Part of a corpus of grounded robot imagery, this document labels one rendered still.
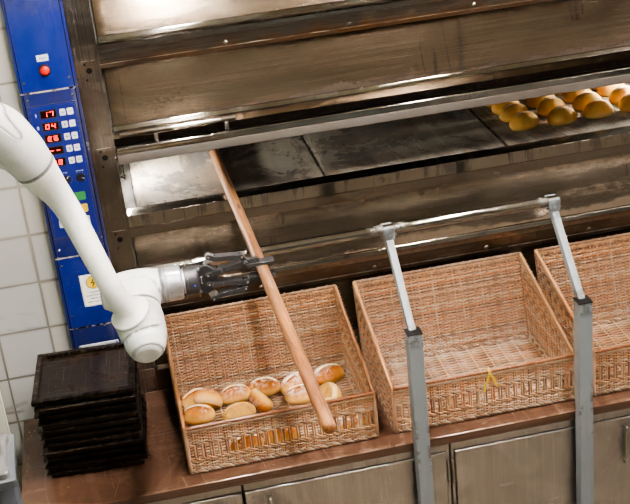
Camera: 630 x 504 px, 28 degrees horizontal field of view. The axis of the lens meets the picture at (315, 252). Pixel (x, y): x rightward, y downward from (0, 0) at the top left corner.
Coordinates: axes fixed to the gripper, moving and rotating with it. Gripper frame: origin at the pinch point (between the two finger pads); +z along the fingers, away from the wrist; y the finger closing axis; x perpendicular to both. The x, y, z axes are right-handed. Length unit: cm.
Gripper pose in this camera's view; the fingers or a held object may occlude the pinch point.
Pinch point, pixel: (261, 268)
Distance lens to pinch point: 324.8
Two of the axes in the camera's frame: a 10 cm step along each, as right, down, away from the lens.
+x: 2.0, 4.0, -9.0
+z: 9.8, -1.7, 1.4
